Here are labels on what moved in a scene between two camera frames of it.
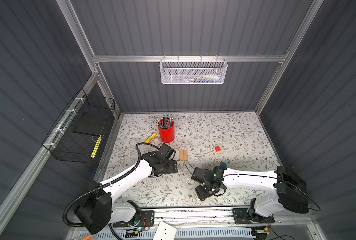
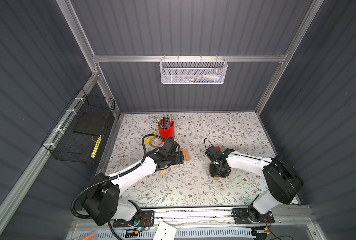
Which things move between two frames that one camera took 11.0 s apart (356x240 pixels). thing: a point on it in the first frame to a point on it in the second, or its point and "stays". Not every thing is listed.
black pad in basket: [91, 122] stays
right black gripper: [200, 194] to [223, 173]
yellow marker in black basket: [97, 145] stays
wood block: [185, 155] stays
